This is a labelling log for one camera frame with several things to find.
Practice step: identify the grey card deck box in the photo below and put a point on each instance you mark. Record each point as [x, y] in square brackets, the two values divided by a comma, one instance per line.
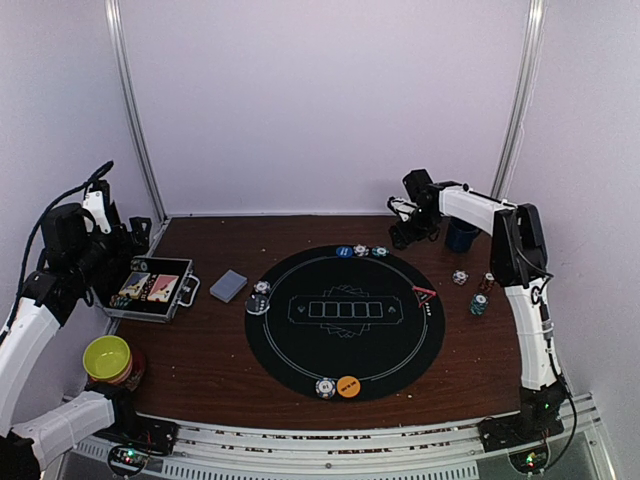
[228, 286]

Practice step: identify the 50 chips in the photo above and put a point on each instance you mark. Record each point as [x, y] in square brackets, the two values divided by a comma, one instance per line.
[380, 251]

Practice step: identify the red triangular all-in marker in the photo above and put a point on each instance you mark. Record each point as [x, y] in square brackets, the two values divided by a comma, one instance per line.
[423, 295]

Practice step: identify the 10 chips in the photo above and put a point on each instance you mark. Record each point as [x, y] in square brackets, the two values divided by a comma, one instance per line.
[361, 250]
[325, 388]
[262, 287]

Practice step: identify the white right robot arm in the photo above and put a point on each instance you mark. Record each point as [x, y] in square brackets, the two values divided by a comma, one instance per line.
[518, 263]

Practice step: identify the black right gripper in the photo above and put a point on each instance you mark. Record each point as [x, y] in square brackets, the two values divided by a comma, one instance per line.
[405, 236]

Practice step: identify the orange big blind button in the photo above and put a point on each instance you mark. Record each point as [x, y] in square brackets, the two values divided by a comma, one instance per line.
[348, 386]

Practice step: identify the green blue 50 chip stack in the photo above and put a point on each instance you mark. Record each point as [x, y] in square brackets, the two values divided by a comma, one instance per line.
[479, 304]

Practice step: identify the dark blue mug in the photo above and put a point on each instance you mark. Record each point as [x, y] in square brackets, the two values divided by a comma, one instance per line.
[460, 235]

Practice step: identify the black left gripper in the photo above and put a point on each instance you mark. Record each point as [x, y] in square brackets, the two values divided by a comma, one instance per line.
[127, 250]

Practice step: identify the yellow-green bowl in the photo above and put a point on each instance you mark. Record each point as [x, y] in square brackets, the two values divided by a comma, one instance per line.
[108, 359]

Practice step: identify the aluminium front rail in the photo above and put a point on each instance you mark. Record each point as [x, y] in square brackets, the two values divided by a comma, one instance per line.
[444, 450]

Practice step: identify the blue small blind button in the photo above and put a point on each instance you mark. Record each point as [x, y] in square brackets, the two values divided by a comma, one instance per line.
[344, 251]

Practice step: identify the round black poker mat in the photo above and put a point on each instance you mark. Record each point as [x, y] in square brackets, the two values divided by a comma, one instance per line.
[331, 317]

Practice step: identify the red black 100 chip stack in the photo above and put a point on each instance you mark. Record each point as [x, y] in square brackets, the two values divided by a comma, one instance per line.
[487, 282]

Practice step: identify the right aluminium frame post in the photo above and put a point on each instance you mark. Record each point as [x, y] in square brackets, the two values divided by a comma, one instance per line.
[529, 61]

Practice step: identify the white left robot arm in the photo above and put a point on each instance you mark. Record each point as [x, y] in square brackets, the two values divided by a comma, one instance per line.
[43, 304]

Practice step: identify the clear round dealer button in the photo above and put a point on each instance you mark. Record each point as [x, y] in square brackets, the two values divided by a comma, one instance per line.
[257, 304]

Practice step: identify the blue white 10 chip stack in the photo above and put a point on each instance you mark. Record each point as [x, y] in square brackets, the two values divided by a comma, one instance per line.
[460, 277]

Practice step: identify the left aluminium frame post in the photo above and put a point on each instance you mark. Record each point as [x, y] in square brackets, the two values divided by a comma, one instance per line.
[117, 37]

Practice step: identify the aluminium frame post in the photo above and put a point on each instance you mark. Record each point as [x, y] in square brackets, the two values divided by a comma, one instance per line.
[529, 61]
[117, 37]

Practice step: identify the aluminium poker case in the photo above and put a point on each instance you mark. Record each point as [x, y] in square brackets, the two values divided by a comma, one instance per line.
[150, 289]

